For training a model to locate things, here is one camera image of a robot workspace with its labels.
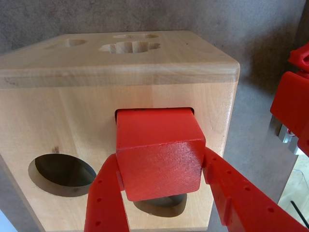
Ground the red robot base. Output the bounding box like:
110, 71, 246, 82
269, 71, 309, 158

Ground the thin black robot power cable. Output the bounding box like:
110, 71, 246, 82
290, 200, 309, 230

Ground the wooden shape sorter box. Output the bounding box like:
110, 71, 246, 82
0, 30, 241, 232

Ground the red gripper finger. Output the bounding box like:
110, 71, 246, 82
202, 146, 309, 232
84, 152, 131, 232

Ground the red cube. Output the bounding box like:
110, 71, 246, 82
114, 107, 207, 203

